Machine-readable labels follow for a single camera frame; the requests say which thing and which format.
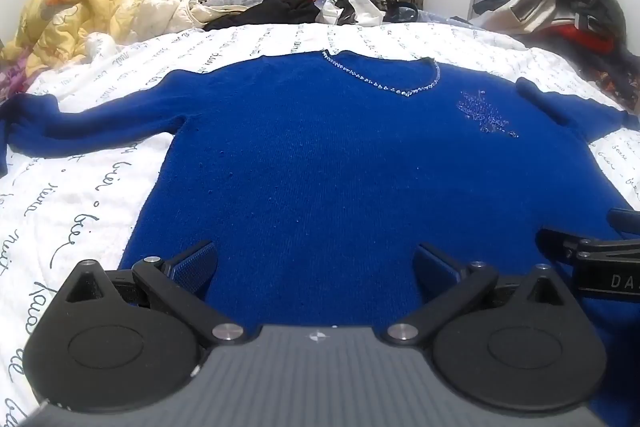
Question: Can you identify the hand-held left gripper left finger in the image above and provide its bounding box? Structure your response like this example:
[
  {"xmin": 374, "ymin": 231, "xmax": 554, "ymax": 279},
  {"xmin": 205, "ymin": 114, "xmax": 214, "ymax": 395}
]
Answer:
[{"xmin": 60, "ymin": 241, "xmax": 246, "ymax": 349}]

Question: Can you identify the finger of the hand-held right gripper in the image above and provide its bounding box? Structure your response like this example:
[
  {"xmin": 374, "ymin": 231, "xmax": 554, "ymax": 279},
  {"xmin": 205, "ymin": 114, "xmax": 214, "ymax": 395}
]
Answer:
[
  {"xmin": 536, "ymin": 228, "xmax": 640, "ymax": 265},
  {"xmin": 607, "ymin": 208, "xmax": 640, "ymax": 238}
]

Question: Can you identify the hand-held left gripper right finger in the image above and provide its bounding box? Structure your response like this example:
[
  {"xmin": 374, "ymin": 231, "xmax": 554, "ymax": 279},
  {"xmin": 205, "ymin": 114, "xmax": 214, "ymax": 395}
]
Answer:
[{"xmin": 386, "ymin": 243, "xmax": 576, "ymax": 348}]

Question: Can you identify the blue knitted sweater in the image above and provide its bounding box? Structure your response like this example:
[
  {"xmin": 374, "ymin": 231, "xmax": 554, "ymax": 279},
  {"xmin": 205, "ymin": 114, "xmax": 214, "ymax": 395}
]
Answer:
[{"xmin": 0, "ymin": 49, "xmax": 640, "ymax": 427}]

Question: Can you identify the black clothes pile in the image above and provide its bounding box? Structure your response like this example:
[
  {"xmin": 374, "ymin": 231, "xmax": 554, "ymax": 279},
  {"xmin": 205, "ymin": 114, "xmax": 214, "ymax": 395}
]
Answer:
[{"xmin": 202, "ymin": 0, "xmax": 322, "ymax": 32}]

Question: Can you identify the dark patterned cloth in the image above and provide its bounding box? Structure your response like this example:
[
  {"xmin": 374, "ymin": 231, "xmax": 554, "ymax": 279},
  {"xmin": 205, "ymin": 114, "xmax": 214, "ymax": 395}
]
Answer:
[{"xmin": 595, "ymin": 71, "xmax": 640, "ymax": 114}]

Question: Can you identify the white script-printed bed cover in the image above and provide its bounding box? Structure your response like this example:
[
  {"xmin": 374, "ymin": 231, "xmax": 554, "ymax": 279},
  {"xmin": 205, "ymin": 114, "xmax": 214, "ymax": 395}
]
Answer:
[{"xmin": 0, "ymin": 21, "xmax": 640, "ymax": 427}]

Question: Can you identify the red cloth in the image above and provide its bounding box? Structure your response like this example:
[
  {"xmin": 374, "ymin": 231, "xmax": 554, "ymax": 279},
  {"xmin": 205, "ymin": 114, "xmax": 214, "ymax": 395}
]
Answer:
[{"xmin": 542, "ymin": 24, "xmax": 615, "ymax": 54}]

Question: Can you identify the beige cloth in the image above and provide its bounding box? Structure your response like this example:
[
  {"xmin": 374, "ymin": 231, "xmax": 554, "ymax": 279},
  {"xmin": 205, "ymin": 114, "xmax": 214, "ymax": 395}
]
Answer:
[{"xmin": 492, "ymin": 0, "xmax": 568, "ymax": 40}]

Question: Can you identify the purple cloth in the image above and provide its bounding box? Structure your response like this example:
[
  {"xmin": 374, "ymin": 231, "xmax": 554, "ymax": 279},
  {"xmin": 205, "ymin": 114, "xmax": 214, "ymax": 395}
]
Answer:
[{"xmin": 0, "ymin": 56, "xmax": 32, "ymax": 94}]

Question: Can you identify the yellow cartoon quilt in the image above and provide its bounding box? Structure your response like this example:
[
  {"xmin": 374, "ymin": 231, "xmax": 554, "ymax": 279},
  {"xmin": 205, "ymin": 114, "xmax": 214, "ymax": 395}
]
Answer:
[{"xmin": 0, "ymin": 0, "xmax": 206, "ymax": 78}]

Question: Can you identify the white crumpled plastic bag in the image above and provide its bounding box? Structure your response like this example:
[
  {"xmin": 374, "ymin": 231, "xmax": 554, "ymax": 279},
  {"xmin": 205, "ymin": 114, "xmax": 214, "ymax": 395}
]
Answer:
[{"xmin": 320, "ymin": 0, "xmax": 387, "ymax": 26}]

